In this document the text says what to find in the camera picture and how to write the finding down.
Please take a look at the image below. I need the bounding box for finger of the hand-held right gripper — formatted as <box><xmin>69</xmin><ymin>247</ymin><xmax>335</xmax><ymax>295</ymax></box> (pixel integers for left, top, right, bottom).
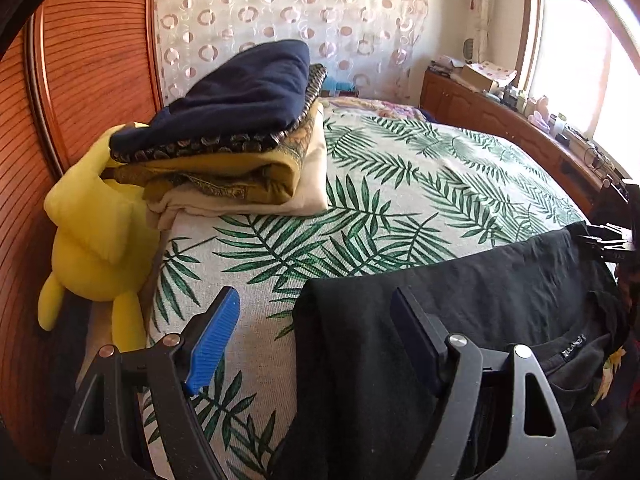
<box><xmin>575</xmin><ymin>222</ymin><xmax>623</xmax><ymax>262</ymax></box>

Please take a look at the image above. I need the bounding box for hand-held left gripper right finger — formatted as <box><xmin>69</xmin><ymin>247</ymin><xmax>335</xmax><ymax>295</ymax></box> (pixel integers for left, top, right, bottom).
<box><xmin>390</xmin><ymin>287</ymin><xmax>578</xmax><ymax>480</ymax></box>

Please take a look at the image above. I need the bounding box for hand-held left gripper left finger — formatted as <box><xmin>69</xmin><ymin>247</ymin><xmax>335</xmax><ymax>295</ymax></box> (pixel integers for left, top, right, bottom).
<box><xmin>50</xmin><ymin>286</ymin><xmax>242</xmax><ymax>480</ymax></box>

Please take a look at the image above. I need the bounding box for black printed t-shirt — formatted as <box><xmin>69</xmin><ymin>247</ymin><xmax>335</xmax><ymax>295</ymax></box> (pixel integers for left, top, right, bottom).
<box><xmin>290</xmin><ymin>225</ymin><xmax>631</xmax><ymax>480</ymax></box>

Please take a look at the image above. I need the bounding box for pale pink figurine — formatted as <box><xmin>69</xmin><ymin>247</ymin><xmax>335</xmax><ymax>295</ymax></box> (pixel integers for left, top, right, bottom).
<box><xmin>530</xmin><ymin>95</ymin><xmax>551</xmax><ymax>128</ymax></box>

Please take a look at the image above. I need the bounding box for bed with palm-leaf sheet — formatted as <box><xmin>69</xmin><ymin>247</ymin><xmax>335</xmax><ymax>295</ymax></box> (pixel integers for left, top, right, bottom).
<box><xmin>142</xmin><ymin>105</ymin><xmax>596</xmax><ymax>480</ymax></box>

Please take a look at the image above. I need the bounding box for long wooden cabinet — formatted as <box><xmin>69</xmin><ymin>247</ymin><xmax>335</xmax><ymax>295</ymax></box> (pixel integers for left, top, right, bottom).
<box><xmin>420</xmin><ymin>67</ymin><xmax>626</xmax><ymax>216</ymax></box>

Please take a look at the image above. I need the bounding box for yellow plush toy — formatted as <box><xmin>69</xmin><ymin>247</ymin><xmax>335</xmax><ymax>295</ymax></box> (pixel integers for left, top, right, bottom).
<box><xmin>37</xmin><ymin>122</ymin><xmax>161</xmax><ymax>353</ymax></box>

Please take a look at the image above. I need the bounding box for dark patterned folded garment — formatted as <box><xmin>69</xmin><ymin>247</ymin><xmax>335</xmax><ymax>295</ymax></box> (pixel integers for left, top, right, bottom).
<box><xmin>110</xmin><ymin>62</ymin><xmax>328</xmax><ymax>163</ymax></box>

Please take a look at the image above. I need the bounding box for cardboard box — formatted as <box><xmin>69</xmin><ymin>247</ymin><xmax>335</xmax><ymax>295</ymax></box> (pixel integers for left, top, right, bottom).
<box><xmin>460</xmin><ymin>64</ymin><xmax>496</xmax><ymax>92</ymax></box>

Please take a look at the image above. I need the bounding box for floral blanket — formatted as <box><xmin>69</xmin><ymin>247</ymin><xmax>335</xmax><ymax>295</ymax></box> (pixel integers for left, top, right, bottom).
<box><xmin>320</xmin><ymin>96</ymin><xmax>426</xmax><ymax>121</ymax></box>

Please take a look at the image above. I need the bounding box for blue box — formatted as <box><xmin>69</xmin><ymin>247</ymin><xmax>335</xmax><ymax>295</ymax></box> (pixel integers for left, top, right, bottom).
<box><xmin>327</xmin><ymin>79</ymin><xmax>361</xmax><ymax>98</ymax></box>

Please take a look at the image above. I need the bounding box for white tied window curtain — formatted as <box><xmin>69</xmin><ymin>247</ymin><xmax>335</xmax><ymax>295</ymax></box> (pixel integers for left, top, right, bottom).
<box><xmin>462</xmin><ymin>0</ymin><xmax>496</xmax><ymax>61</ymax></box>

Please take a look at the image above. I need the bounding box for wooden louvered wardrobe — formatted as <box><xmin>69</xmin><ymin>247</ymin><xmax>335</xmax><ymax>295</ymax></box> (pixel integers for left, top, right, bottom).
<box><xmin>0</xmin><ymin>0</ymin><xmax>166</xmax><ymax>466</ymax></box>

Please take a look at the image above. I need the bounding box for circle pattern sheer curtain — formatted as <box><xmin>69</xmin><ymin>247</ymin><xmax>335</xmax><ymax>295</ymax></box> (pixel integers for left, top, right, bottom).
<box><xmin>152</xmin><ymin>0</ymin><xmax>433</xmax><ymax>106</ymax></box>

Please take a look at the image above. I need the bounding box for wooden frame window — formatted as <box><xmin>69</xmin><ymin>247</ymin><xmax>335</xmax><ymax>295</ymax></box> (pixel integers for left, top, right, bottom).
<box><xmin>520</xmin><ymin>0</ymin><xmax>640</xmax><ymax>161</ymax></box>

